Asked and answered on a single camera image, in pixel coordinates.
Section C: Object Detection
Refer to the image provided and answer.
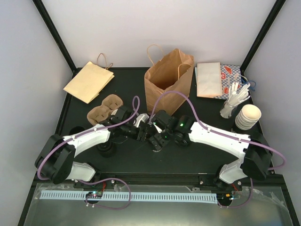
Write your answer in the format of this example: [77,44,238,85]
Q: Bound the brown kraft paper bag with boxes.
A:
[144,48,195,115]

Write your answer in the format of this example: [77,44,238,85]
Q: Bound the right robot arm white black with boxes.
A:
[150,110,272,190]

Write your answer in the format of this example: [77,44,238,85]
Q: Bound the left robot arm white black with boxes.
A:
[35,106,149,188]

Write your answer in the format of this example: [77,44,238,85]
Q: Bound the black lid stack right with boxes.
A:
[174,133,191,148]

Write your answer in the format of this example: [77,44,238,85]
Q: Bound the black lid stack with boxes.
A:
[96,141,116,158]
[174,133,191,148]

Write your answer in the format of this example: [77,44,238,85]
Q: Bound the black lid stack left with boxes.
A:
[96,141,116,158]

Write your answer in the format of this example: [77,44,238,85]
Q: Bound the stacked pulp cup carriers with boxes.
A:
[87,94,123,126]

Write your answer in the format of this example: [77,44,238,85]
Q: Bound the white paper bag brown trim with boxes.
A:
[196,62,222,97]

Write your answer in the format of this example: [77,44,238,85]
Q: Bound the bundle of white straws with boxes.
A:
[220,82,250,119]

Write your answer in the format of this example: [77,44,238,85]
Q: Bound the stack of white paper cups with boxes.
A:
[235,104,261,130]

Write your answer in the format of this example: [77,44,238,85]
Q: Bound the blue checkered paper bag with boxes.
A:
[214,64,256,99]

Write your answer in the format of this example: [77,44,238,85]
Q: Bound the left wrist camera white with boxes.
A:
[133,113,149,128]

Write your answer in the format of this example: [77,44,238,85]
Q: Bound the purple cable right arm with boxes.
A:
[150,90,287,210]

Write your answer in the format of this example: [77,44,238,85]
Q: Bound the light blue cable duct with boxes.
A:
[40,190,217,204]

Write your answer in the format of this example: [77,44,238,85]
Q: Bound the tan paper bag with handles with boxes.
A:
[63,61,114,104]

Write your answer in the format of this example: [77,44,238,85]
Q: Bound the black frame post left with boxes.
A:
[32,0,77,73]

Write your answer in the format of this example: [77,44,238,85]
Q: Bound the black frame post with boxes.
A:
[32,0,77,73]
[240,0,286,74]

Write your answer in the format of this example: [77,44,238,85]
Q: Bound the black frame post right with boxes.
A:
[240,0,286,74]

